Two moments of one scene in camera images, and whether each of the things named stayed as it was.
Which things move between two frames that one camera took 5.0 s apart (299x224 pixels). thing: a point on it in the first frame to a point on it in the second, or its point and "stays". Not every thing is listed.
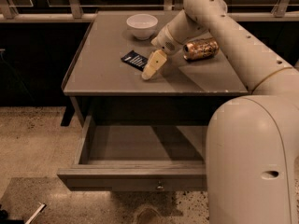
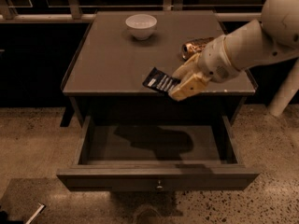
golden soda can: (201, 49) stays
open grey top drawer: (139, 153) stays
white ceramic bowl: (142, 25) stays
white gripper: (163, 42) to (214, 62)
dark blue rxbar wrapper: (135, 59) to (160, 80)
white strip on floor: (39, 209) stays
